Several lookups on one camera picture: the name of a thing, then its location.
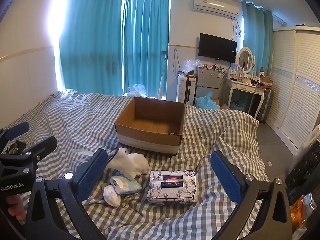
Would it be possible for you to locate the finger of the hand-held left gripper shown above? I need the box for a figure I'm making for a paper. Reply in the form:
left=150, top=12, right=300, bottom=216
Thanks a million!
left=0, top=122, right=30, bottom=146
left=22, top=135, right=58, bottom=172

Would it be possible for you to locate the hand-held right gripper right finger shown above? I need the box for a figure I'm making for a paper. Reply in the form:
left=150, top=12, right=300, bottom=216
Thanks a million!
left=210, top=150, right=293, bottom=240

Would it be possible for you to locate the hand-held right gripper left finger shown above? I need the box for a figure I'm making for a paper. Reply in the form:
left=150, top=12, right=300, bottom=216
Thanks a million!
left=25, top=148, right=109, bottom=240

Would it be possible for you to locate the small teal tissue pack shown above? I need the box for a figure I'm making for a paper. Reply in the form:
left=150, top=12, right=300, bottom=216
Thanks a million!
left=110, top=176, right=143, bottom=195

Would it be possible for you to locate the white sock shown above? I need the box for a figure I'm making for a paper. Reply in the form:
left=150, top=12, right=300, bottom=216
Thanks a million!
left=107, top=147, right=150, bottom=180

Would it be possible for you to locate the floral tissue pack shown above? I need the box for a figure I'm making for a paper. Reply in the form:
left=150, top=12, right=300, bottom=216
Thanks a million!
left=147, top=170, right=198, bottom=204

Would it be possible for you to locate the brown cardboard box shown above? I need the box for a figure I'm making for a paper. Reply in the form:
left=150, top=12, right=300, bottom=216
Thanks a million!
left=114, top=96, right=187, bottom=157

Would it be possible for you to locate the person's left hand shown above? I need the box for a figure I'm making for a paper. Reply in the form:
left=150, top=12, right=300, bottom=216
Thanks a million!
left=5, top=194, right=27, bottom=221

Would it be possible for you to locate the grey checked blanket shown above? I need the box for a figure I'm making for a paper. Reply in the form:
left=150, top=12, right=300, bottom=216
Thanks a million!
left=0, top=89, right=273, bottom=240

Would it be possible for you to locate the teal basket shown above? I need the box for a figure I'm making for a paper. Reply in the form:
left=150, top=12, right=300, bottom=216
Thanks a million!
left=230, top=100, right=247, bottom=110

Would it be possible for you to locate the blue bubble wrap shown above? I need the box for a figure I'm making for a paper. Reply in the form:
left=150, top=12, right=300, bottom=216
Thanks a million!
left=195, top=92, right=220, bottom=110

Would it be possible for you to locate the dark printed bag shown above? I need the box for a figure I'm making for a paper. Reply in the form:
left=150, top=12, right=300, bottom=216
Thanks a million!
left=285, top=140, right=320, bottom=198

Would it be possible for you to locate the dark suitcase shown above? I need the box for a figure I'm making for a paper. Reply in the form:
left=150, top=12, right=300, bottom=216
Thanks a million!
left=256, top=87, right=275, bottom=124

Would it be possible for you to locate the orange snack packet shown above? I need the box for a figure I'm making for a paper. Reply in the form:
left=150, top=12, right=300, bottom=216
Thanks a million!
left=290, top=192, right=318, bottom=230

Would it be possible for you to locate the white dressing table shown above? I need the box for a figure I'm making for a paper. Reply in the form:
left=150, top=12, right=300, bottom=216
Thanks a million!
left=221, top=76, right=265, bottom=118

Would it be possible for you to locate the white suitcase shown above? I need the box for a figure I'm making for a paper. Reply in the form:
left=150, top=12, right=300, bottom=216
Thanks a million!
left=177, top=75, right=195, bottom=105

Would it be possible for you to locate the white plastic bag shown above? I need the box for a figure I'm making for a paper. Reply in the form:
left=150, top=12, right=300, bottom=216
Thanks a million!
left=127, top=84, right=146, bottom=97

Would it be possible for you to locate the small grey fridge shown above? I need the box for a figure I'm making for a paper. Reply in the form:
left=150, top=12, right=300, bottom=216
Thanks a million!
left=195, top=66, right=224, bottom=100

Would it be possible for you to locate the wide teal curtain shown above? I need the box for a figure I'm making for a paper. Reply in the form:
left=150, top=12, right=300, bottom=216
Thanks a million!
left=59, top=0, right=125, bottom=97

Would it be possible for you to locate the white slatted wardrobe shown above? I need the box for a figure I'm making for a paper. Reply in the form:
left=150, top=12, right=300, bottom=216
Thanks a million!
left=265, top=26, right=320, bottom=155

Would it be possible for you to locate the clear plastic bag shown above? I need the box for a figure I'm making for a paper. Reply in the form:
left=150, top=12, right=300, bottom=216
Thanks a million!
left=180, top=59, right=202, bottom=75

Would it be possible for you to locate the oval white mirror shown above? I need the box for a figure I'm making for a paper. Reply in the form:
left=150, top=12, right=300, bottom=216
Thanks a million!
left=237, top=46, right=254, bottom=75

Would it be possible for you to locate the black television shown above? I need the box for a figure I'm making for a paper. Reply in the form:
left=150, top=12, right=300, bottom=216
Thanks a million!
left=199, top=33, right=237, bottom=63

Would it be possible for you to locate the narrow teal curtain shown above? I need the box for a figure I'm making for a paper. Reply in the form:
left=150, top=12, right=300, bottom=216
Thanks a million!
left=241, top=1, right=274, bottom=77

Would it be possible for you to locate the white air conditioner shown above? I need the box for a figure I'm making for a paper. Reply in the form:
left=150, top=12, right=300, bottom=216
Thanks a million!
left=192, top=0, right=242, bottom=18

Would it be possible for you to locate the air conditioner power cable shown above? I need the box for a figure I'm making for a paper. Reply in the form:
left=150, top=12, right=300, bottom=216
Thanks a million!
left=233, top=17, right=243, bottom=38

